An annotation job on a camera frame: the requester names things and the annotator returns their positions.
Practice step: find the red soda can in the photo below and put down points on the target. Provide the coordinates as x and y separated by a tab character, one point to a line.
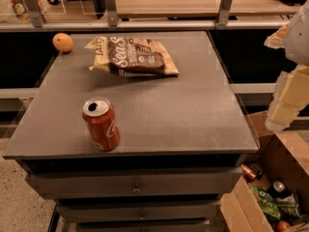
100	118

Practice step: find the grey drawer cabinet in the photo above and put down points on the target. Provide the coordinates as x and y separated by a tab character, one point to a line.
182	140

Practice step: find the red can in box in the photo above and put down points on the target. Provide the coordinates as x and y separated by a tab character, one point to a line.
250	174

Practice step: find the orange fruit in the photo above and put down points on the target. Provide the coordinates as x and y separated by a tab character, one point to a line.
63	42

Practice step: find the yellow Lays chip bag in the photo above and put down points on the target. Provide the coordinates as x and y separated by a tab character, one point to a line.
101	62

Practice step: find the brown chip bag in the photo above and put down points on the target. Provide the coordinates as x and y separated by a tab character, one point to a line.
131	55

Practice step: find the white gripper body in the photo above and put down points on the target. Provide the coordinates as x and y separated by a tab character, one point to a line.
298	39

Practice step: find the red apple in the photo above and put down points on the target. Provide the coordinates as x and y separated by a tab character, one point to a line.
282	226

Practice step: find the black soda can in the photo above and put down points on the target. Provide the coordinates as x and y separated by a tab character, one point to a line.
278	190

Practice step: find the green snack bag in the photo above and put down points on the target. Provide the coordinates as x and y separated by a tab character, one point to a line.
266	203

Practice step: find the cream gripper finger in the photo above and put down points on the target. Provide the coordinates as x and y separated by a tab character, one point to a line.
290	96
278	38

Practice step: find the cardboard box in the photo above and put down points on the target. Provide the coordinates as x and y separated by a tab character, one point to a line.
283	156

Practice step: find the orange white package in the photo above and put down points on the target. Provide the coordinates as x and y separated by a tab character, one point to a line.
13	11

